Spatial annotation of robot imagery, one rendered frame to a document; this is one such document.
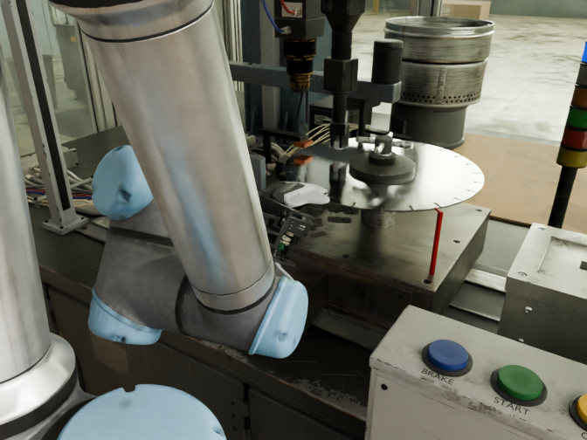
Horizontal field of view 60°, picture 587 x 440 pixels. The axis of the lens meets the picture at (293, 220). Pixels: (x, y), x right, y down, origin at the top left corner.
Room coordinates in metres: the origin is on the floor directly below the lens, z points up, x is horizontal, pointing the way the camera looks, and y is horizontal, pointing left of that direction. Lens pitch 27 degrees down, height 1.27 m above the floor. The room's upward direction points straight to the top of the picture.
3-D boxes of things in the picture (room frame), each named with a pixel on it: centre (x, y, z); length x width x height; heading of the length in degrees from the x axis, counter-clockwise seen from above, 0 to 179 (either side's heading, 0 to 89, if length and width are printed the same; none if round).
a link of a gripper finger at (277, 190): (0.65, 0.02, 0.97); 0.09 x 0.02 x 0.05; 134
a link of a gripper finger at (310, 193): (0.67, -0.03, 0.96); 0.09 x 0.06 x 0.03; 134
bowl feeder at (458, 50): (1.56, -0.41, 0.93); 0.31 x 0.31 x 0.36
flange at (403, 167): (0.81, -0.15, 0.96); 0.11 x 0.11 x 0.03
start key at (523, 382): (0.37, -0.22, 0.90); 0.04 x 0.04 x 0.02
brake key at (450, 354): (0.41, -0.16, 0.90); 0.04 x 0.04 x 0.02
